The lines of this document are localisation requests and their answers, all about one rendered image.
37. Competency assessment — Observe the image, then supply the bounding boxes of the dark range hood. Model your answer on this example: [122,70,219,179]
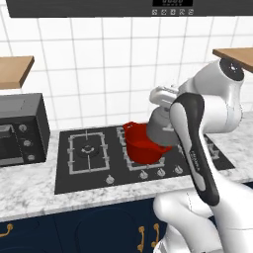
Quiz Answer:
[5,0,253,19]

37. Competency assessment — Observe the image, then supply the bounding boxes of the wooden wall cupboard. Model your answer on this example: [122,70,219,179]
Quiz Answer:
[0,55,36,90]
[211,46,253,74]

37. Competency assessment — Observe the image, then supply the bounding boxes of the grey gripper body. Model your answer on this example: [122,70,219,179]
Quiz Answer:
[146,111,181,148]

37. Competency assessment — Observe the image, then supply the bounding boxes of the black toaster oven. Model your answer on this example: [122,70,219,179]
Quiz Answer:
[0,93,51,167]

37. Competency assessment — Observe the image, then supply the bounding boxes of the red pot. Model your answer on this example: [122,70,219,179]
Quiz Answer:
[123,121,173,165]

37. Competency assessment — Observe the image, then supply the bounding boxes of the black hob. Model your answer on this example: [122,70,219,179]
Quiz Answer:
[53,123,236,196]

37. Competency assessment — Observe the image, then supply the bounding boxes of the navy cupboard door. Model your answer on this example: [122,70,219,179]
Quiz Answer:
[53,200,151,253]
[0,215,63,253]
[146,197,171,253]

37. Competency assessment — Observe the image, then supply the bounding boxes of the gold cupboard handle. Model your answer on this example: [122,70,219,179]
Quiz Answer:
[0,223,15,238]
[150,222,161,249]
[137,225,146,253]

